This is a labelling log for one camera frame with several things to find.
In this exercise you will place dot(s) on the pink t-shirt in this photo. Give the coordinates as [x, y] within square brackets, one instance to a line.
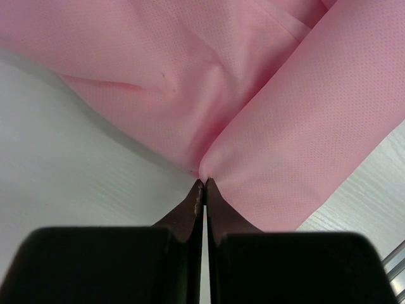
[277, 101]

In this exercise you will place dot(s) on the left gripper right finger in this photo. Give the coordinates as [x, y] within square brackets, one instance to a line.
[247, 265]

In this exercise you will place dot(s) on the aluminium front rail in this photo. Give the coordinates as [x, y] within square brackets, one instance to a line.
[394, 266]

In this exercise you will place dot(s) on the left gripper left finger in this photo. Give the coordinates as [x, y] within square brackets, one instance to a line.
[156, 264]

